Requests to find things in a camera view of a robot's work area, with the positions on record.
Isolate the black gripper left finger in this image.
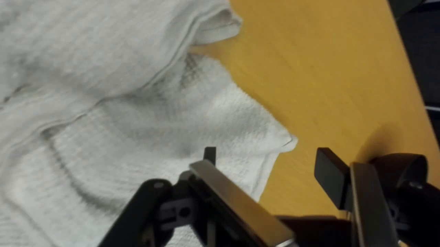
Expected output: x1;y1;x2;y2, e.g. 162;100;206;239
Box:
97;146;295;247

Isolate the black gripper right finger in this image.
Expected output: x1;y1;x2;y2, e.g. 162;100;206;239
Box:
313;147;440;247

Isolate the white towel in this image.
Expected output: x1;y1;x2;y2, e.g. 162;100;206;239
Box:
0;0;299;247

